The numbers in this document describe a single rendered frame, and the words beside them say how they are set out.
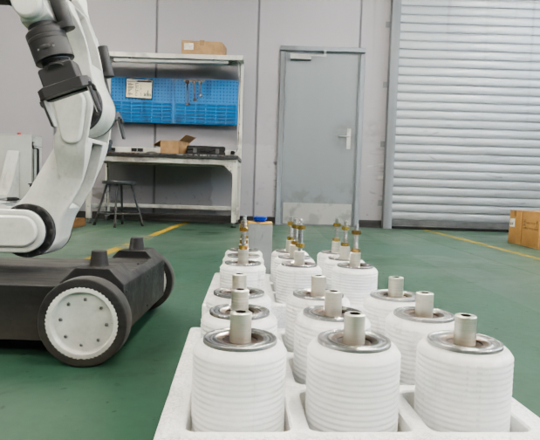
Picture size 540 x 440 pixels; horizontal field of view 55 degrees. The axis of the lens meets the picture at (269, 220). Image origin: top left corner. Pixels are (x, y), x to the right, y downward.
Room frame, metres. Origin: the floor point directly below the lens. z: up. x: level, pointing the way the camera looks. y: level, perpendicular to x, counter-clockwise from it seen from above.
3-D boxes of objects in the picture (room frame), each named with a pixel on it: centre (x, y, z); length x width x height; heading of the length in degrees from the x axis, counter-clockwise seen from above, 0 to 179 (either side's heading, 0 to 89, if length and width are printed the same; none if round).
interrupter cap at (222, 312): (0.64, 0.03, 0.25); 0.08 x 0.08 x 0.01
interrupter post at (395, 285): (0.77, -0.19, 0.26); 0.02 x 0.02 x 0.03
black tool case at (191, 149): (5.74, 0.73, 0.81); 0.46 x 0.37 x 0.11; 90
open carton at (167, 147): (5.84, 1.10, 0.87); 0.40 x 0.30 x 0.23; 76
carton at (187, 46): (5.92, 0.80, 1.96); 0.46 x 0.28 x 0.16; 86
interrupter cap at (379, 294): (0.77, -0.19, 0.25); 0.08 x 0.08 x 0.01
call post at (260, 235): (1.48, 0.03, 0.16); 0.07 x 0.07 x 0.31; 2
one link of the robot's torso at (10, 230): (1.41, 0.68, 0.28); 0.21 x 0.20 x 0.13; 90
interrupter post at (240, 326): (0.52, 0.03, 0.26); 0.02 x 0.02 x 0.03
